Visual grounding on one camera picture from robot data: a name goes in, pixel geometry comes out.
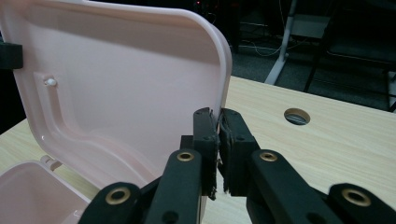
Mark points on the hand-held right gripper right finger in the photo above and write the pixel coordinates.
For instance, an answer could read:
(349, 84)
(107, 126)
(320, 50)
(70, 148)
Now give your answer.
(236, 155)

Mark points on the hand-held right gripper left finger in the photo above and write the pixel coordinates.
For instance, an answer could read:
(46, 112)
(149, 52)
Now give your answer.
(207, 155)

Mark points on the pink storage box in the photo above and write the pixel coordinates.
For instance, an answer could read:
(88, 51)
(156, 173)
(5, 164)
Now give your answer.
(124, 93)

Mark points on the white desk leg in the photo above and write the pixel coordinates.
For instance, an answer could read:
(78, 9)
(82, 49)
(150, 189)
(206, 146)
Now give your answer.
(281, 53)

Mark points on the grey box under desk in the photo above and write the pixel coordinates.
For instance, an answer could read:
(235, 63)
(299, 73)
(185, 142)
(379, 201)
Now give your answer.
(311, 26)

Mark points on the black chair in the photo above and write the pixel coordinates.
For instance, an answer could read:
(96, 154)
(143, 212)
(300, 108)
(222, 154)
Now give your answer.
(358, 49)

